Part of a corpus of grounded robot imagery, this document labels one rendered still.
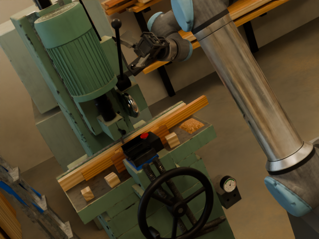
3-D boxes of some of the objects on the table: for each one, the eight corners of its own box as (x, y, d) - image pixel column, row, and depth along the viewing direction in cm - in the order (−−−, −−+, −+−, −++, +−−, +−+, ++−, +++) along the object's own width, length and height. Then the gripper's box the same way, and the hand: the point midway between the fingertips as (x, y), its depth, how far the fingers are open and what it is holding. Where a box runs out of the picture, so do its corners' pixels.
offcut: (85, 197, 151) (80, 190, 149) (92, 193, 151) (88, 186, 150) (87, 201, 148) (82, 194, 147) (94, 197, 149) (90, 189, 147)
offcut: (171, 148, 157) (166, 139, 155) (168, 145, 160) (164, 136, 158) (180, 143, 158) (176, 134, 156) (177, 140, 160) (173, 131, 159)
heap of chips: (191, 133, 161) (189, 130, 160) (178, 126, 169) (176, 123, 168) (205, 124, 163) (203, 121, 162) (192, 118, 171) (190, 114, 170)
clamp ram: (137, 172, 151) (127, 152, 147) (130, 165, 157) (120, 146, 153) (158, 159, 153) (149, 139, 149) (149, 152, 160) (140, 133, 156)
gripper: (153, 22, 159) (117, 17, 144) (183, 58, 153) (149, 58, 137) (141, 39, 164) (105, 36, 148) (170, 74, 157) (136, 76, 142)
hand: (122, 52), depth 144 cm, fingers open, 14 cm apart
